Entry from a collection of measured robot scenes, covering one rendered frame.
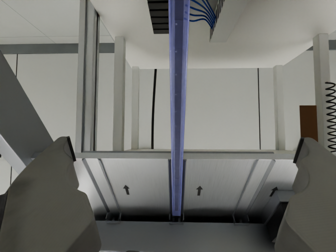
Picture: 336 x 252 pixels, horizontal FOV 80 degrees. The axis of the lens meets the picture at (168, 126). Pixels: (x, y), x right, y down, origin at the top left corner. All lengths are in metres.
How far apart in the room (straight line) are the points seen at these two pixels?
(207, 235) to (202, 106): 1.68
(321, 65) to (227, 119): 1.31
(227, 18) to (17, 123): 0.48
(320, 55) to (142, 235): 0.72
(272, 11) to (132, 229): 0.61
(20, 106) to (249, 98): 1.96
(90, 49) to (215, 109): 1.57
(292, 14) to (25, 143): 0.67
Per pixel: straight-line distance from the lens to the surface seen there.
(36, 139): 0.33
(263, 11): 0.65
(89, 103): 0.54
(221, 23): 0.58
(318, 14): 0.73
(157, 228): 0.39
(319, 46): 0.83
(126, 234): 0.39
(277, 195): 0.35
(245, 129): 2.06
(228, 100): 2.04
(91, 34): 0.60
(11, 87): 0.30
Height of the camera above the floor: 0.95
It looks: 4 degrees down
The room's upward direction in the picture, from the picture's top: 180 degrees counter-clockwise
